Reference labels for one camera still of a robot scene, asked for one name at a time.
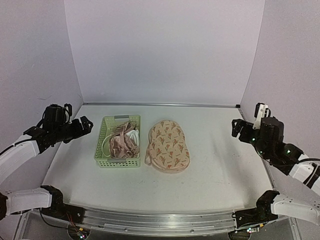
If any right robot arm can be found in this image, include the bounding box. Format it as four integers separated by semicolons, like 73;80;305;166
231;117;320;230

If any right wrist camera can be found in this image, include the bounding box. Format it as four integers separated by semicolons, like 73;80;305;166
252;102;285;143

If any green perforated plastic basket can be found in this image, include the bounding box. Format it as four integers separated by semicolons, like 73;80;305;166
94;115;141;169

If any floral mesh laundry bag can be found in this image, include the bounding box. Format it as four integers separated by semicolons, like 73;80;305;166
144;119;191;173

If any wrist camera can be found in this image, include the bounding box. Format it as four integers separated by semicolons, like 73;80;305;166
41;103;72;129
252;102;285;143

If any white satin bra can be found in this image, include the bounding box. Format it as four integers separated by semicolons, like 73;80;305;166
101;128;140;158

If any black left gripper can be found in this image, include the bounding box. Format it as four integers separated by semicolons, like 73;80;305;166
53;115;93;144

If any pink satin lace bra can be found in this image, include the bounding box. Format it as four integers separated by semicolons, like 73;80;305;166
109;121;140;159

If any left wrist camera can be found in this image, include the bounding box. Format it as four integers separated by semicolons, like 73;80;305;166
41;103;72;129

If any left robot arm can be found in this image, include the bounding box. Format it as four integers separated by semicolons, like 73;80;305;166
0;115;60;195

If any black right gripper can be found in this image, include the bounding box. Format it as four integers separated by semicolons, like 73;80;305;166
231;120;270;161

